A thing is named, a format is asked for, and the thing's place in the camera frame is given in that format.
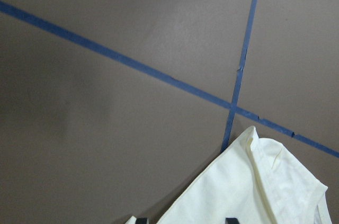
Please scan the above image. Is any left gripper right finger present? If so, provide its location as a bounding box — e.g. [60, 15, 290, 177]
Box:
[225, 218, 239, 224]

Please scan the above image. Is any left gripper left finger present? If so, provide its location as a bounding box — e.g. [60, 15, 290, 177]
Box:
[135, 218, 148, 224]

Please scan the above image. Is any cream long-sleeve cat shirt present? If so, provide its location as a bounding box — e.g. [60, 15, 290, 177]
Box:
[124, 126, 332, 224]

